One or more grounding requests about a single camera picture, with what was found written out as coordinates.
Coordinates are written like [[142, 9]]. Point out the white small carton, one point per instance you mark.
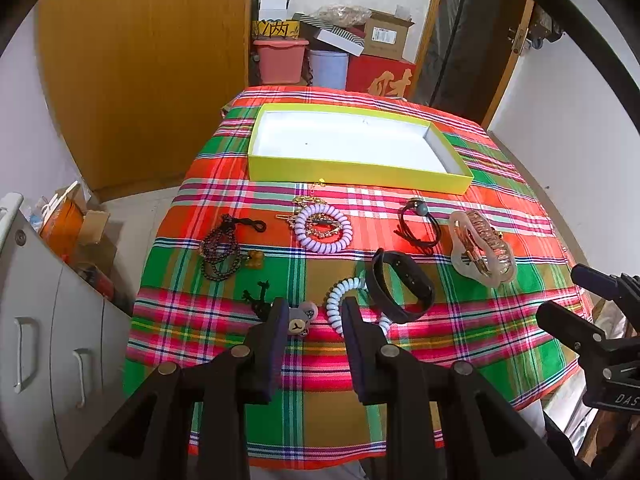
[[272, 10]]

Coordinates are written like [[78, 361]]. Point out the plaid red green tablecloth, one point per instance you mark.
[[226, 241]]

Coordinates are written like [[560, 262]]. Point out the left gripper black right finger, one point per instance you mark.
[[372, 360]]

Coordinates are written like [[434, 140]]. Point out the yellow shallow box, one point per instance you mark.
[[348, 145]]

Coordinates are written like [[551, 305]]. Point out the orange container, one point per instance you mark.
[[62, 222]]

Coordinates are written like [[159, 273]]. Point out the yellow black printed tin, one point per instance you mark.
[[275, 29]]

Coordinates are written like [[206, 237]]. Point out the red gift box gold character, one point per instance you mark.
[[379, 76]]

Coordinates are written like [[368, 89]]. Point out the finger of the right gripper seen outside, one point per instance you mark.
[[568, 328]]

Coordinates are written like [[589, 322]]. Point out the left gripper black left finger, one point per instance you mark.
[[267, 341]]

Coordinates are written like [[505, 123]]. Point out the grey cabinet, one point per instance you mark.
[[62, 352]]

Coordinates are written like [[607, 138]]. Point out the pink plastic bin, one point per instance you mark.
[[280, 60]]

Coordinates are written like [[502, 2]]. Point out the wooden wardrobe door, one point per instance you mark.
[[136, 87]]

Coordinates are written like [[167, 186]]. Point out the brown cardboard box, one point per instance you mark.
[[385, 35]]

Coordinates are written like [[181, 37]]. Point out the clear plastic bag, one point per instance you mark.
[[343, 16]]

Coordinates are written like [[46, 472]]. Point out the lavender plastic bucket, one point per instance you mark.
[[328, 69]]

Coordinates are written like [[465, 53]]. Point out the dark door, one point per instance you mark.
[[467, 55]]

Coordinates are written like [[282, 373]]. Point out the translucent large hair claw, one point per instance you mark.
[[479, 251]]

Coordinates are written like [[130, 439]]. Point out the white striped flat box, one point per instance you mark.
[[341, 39]]

